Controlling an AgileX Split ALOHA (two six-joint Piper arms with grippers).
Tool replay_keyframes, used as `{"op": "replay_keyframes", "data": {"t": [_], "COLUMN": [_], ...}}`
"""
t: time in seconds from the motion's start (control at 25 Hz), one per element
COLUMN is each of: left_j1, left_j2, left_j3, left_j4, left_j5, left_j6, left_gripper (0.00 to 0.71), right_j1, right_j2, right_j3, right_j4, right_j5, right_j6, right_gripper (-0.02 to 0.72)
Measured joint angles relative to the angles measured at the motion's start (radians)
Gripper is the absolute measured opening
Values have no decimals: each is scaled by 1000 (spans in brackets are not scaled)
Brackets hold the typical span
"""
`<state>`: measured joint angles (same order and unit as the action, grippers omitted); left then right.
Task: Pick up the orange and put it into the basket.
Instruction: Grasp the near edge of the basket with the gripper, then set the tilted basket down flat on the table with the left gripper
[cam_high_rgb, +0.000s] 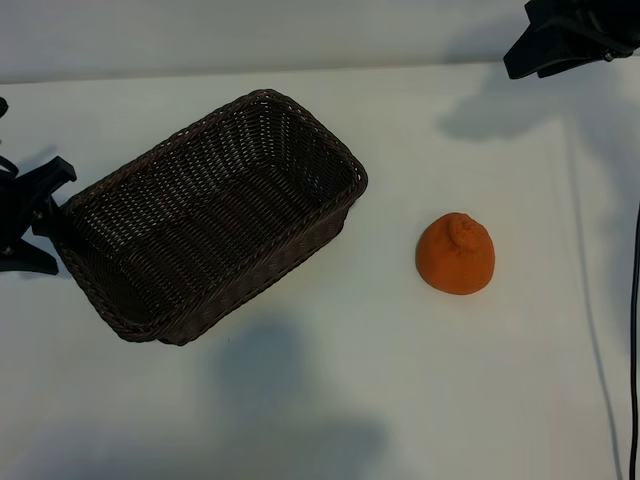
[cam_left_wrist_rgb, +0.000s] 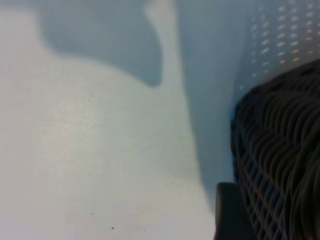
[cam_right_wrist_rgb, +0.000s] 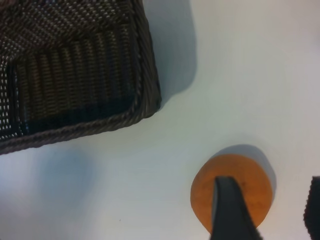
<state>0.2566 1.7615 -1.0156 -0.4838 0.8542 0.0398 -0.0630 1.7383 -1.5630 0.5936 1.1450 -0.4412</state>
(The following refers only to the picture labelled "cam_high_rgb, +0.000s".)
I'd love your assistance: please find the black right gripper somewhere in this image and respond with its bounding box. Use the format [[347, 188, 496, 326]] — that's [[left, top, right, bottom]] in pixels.
[[502, 0, 640, 80]]

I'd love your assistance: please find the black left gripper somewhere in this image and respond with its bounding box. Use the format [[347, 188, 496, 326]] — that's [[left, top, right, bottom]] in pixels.
[[0, 156, 77, 275]]

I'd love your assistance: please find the dark brown woven wicker basket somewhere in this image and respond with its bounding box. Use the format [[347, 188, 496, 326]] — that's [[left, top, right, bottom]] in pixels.
[[52, 88, 370, 347]]

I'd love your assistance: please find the orange citrus fruit with knob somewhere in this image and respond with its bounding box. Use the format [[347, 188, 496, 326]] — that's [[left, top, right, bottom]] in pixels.
[[414, 211, 497, 297]]

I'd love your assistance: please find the thin black cable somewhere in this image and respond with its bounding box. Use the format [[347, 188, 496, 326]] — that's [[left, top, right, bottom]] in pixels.
[[626, 201, 640, 480]]

